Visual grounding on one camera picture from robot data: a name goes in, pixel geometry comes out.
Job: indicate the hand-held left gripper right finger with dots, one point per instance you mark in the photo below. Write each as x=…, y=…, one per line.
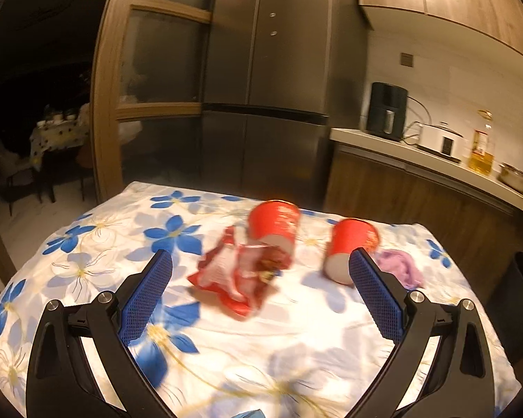
x=377, y=296

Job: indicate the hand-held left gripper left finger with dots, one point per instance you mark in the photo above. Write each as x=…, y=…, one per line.
x=146, y=296

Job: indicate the purple plastic bag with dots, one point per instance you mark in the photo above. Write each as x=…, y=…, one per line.
x=399, y=265

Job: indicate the red paper cup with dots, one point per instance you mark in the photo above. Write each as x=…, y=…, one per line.
x=344, y=244
x=272, y=224

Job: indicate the red snack wrapper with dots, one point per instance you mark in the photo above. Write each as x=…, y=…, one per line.
x=226, y=270

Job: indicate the black trash bin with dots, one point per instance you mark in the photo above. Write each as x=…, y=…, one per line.
x=518, y=305

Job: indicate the kitchen counter with wooden cabinets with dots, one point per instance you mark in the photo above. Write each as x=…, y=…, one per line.
x=396, y=196

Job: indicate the floral tablecloth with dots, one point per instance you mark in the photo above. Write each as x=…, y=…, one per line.
x=252, y=357

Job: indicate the white rice cooker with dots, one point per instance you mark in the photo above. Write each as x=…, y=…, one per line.
x=440, y=141

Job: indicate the cooking oil bottle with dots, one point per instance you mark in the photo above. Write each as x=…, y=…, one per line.
x=481, y=159

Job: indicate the dark dining chair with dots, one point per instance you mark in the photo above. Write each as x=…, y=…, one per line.
x=17, y=174

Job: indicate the dining table with dotted cloth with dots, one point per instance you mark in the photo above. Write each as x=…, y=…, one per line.
x=56, y=139

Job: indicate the metal pot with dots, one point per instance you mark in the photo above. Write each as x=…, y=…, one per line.
x=514, y=178

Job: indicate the black air fryer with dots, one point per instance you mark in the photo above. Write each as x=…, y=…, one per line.
x=383, y=109

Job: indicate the wooden framed glass door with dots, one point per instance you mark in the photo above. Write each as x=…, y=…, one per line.
x=165, y=65

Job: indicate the steel refrigerator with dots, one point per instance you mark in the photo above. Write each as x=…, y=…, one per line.
x=287, y=74

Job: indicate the dark wall outlet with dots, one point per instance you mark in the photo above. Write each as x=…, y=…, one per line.
x=407, y=59

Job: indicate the wooden wall cabinets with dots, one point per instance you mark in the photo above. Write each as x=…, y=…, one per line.
x=462, y=4

